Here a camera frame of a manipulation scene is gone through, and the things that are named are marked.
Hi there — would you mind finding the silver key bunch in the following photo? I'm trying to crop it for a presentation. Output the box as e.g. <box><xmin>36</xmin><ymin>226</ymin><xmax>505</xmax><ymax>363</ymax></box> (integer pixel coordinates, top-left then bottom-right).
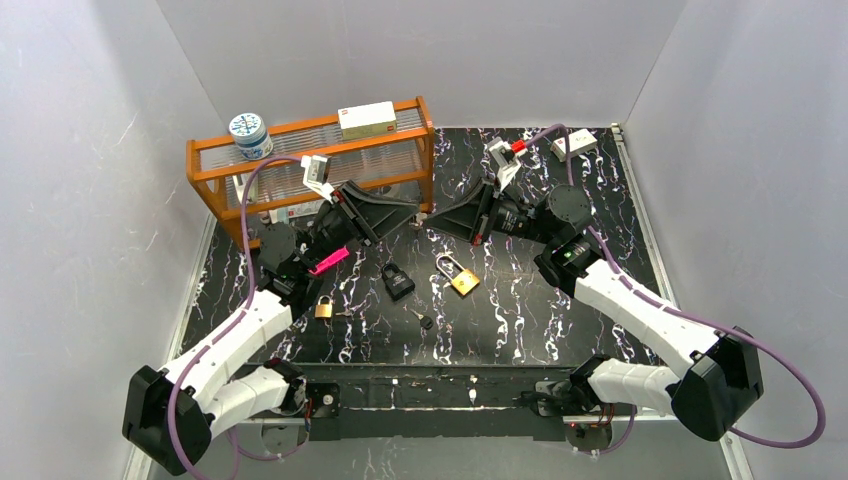
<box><xmin>409</xmin><ymin>212</ymin><xmax>428</xmax><ymax>231</ymax></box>

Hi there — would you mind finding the long shackle brass padlock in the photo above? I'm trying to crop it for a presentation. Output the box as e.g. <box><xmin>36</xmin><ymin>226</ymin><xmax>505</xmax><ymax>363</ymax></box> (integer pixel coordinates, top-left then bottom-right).
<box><xmin>435</xmin><ymin>253</ymin><xmax>480</xmax><ymax>297</ymax></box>

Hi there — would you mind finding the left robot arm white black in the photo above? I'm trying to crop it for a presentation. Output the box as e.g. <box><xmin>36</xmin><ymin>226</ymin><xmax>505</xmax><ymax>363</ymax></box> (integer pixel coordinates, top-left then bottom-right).
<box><xmin>122</xmin><ymin>181</ymin><xmax>419</xmax><ymax>477</ymax></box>

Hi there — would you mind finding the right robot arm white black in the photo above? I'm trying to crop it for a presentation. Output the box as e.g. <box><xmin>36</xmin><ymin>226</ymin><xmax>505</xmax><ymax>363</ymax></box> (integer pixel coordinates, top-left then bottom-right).
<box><xmin>423</xmin><ymin>179</ymin><xmax>763</xmax><ymax>441</ymax></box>

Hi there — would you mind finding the black head key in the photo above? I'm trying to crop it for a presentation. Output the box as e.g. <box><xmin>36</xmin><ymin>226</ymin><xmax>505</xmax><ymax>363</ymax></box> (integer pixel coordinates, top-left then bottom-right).
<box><xmin>410</xmin><ymin>310</ymin><xmax>435</xmax><ymax>330</ymax></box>

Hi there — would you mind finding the white blue item bottom shelf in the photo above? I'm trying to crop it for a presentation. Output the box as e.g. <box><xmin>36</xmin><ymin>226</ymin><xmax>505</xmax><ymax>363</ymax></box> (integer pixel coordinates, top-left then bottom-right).
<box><xmin>258</xmin><ymin>207</ymin><xmax>292</xmax><ymax>226</ymax></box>

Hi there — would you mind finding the orange wooden shelf rack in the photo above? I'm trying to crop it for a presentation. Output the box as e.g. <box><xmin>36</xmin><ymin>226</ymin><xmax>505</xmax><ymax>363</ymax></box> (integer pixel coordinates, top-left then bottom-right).
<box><xmin>185</xmin><ymin>96</ymin><xmax>435</xmax><ymax>248</ymax></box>

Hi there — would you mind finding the black padlock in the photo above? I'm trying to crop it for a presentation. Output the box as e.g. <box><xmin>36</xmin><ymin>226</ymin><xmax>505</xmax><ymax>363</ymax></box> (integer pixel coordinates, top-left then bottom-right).
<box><xmin>381</xmin><ymin>262</ymin><xmax>415</xmax><ymax>302</ymax></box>

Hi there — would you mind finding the small brass padlock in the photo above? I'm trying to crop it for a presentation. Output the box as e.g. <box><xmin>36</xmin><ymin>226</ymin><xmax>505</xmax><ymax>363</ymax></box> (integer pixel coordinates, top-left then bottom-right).
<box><xmin>314</xmin><ymin>295</ymin><xmax>334</xmax><ymax>320</ymax></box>

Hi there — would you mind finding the white olive box on shelf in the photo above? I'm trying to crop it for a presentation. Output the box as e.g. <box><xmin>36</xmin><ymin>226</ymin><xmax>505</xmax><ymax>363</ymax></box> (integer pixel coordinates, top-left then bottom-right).
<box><xmin>338</xmin><ymin>101</ymin><xmax>397</xmax><ymax>141</ymax></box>

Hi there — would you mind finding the white small box on table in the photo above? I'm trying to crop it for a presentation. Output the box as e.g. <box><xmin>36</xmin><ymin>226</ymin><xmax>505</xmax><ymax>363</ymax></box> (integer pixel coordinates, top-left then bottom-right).
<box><xmin>550</xmin><ymin>129</ymin><xmax>598</xmax><ymax>163</ymax></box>

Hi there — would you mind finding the blue white round tin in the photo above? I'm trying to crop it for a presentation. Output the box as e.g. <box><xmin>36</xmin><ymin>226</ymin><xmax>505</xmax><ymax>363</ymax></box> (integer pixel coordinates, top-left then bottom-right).
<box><xmin>228</xmin><ymin>112</ymin><xmax>273</xmax><ymax>160</ymax></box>

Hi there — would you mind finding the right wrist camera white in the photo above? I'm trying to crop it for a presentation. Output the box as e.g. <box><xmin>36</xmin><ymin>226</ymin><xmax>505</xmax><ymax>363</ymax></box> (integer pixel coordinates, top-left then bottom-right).
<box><xmin>486</xmin><ymin>137</ymin><xmax>527</xmax><ymax>192</ymax></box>

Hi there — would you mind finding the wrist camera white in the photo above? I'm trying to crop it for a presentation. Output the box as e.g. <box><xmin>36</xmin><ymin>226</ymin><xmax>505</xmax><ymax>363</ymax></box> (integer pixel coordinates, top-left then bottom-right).
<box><xmin>486</xmin><ymin>137</ymin><xmax>527</xmax><ymax>192</ymax></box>
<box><xmin>300</xmin><ymin>155</ymin><xmax>334</xmax><ymax>201</ymax></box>

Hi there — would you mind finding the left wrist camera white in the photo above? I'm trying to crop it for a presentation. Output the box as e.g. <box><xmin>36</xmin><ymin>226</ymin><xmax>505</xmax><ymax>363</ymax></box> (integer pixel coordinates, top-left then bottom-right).
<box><xmin>300</xmin><ymin>155</ymin><xmax>334</xmax><ymax>201</ymax></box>

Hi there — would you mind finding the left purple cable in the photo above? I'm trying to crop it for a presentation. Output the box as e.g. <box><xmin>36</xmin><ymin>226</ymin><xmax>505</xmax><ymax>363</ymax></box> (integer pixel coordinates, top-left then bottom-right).
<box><xmin>165</xmin><ymin>156</ymin><xmax>306</xmax><ymax>480</ymax></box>

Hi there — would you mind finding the purple cable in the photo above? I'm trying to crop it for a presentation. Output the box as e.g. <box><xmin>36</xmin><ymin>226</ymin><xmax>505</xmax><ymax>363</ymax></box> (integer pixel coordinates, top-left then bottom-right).
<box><xmin>165</xmin><ymin>156</ymin><xmax>306</xmax><ymax>480</ymax></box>
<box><xmin>523</xmin><ymin>123</ymin><xmax>827</xmax><ymax>450</ymax></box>

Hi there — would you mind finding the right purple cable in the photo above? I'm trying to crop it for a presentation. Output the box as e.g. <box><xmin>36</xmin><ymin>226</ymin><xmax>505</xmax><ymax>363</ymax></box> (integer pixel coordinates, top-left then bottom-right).
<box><xmin>523</xmin><ymin>123</ymin><xmax>827</xmax><ymax>450</ymax></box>

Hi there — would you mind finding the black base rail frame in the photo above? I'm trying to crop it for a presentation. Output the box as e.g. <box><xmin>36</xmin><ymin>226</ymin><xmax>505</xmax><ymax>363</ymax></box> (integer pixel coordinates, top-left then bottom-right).
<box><xmin>135</xmin><ymin>362</ymin><xmax>677</xmax><ymax>458</ymax></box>

